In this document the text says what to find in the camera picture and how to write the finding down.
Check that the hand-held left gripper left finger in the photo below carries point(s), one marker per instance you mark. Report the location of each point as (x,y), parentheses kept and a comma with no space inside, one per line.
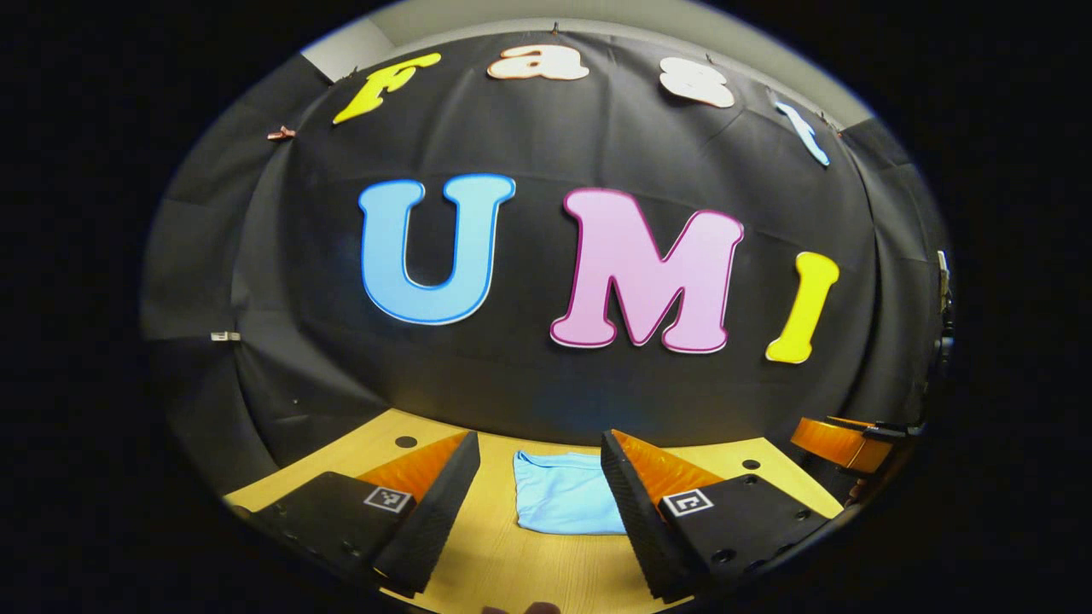
(431,529)

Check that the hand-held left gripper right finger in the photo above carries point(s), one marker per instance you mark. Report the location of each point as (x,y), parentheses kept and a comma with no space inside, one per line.
(640,529)

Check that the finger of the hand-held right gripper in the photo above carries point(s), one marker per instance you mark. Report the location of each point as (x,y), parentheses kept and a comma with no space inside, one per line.
(836,443)

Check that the light blue T-shirt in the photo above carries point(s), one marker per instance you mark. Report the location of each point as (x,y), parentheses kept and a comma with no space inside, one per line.
(563,495)

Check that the black backdrop cloth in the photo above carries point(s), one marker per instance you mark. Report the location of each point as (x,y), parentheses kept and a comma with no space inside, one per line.
(529,384)

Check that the copper cloth clip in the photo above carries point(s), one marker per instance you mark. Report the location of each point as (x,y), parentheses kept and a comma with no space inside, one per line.
(281,133)

